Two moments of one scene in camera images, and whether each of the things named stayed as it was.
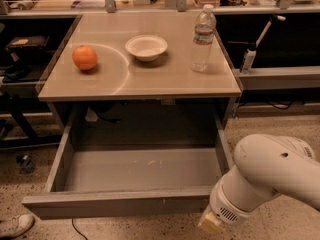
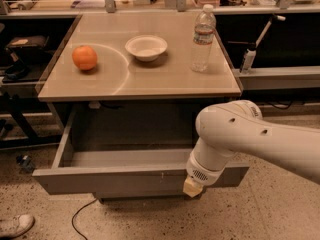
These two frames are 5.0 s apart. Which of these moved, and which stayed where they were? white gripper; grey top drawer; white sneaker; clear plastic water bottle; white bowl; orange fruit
Moved: white gripper; grey top drawer
Stayed: clear plastic water bottle; white bowl; orange fruit; white sneaker
